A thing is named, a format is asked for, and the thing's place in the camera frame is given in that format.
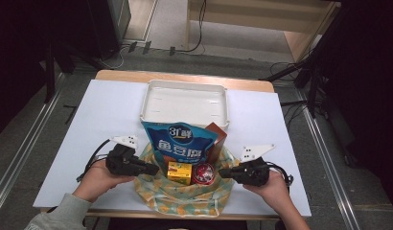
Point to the white table sheet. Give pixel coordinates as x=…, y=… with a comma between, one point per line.
x=111, y=108

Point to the white plastic tray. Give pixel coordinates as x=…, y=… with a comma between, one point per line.
x=185, y=102

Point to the black metal stand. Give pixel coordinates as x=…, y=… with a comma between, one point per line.
x=312, y=51

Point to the light wooden shelf unit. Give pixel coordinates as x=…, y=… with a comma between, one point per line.
x=249, y=16

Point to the person's left hand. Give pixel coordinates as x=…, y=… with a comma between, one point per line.
x=95, y=182

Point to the lemon print cloth bag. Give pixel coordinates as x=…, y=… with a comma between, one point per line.
x=185, y=198

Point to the blue snack pouch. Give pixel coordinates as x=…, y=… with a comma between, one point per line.
x=178, y=143

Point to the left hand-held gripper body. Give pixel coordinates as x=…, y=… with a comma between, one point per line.
x=121, y=159

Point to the wooden table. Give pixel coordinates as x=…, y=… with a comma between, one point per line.
x=127, y=76

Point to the person's right hand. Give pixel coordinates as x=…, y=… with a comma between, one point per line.
x=276, y=191

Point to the yellow drink carton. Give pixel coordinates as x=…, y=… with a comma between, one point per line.
x=179, y=174

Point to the brown cookie box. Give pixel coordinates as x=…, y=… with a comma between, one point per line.
x=217, y=140

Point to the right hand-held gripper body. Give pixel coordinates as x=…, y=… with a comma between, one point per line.
x=257, y=172

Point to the aluminium floor rail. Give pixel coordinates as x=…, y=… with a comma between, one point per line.
x=28, y=137
x=332, y=166

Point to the dark cabinet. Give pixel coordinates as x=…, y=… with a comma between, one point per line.
x=98, y=22

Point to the red lid candy jar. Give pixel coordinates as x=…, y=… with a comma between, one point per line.
x=204, y=174

